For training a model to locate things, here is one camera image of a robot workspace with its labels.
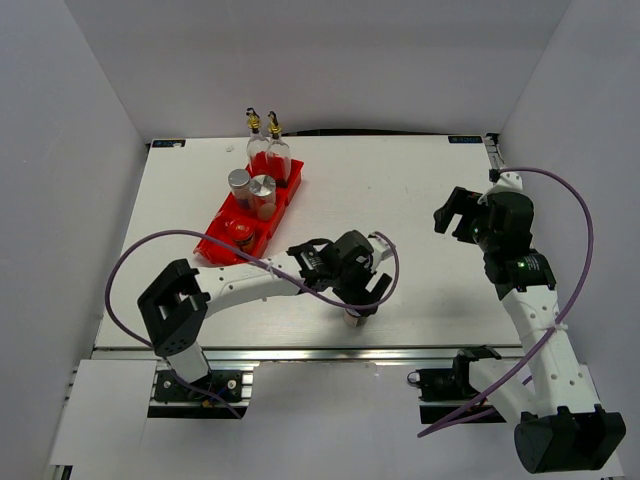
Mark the aluminium table rail right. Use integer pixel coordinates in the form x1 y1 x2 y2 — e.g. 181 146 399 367
483 133 506 170

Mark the dark sauce bottle gold pourer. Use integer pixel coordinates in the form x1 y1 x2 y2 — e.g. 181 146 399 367
266 111 292 188

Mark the clear bottle gold pourer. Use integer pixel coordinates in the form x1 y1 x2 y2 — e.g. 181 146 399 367
246 107 270 176

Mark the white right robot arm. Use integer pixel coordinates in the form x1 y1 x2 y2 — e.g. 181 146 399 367
434 187 626 474

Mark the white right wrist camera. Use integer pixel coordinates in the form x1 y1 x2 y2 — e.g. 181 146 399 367
478 169 523 205

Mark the aluminium front rail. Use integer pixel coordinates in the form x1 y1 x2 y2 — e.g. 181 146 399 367
90 346 524 362

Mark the blue logo sticker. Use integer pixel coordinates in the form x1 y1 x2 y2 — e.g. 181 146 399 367
151 139 186 149
448 135 484 144

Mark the short white shaker silver lid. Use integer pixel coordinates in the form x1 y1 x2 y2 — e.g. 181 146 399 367
228 169 252 210

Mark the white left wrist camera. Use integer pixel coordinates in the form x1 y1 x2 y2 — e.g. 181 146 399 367
367 232 395 267

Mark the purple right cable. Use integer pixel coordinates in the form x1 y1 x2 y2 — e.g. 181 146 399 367
415 167 596 439

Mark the red lid sauce jar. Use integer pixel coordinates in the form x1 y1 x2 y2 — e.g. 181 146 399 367
227 219 256 253

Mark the small red label jar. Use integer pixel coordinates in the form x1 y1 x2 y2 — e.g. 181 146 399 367
343 309 368 328

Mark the blue logo sticker left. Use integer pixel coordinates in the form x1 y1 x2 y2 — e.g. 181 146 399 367
151 139 186 149

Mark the red plastic compartment bin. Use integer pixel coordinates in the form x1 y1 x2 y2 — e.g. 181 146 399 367
193 159 304 266

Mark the tall white powder shaker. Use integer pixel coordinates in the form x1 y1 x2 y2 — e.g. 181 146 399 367
249 174 277 221

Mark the blue logo sticker right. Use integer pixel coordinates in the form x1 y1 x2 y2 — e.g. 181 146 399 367
448 135 484 144

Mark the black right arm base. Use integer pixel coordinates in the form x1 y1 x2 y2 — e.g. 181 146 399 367
406 368 478 425

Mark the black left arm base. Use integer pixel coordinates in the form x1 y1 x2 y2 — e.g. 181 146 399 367
147 363 257 420

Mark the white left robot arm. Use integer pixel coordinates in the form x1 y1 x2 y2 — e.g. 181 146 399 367
137 230 398 399

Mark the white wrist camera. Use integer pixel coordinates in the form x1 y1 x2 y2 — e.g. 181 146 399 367
367 232 395 267
478 169 523 205

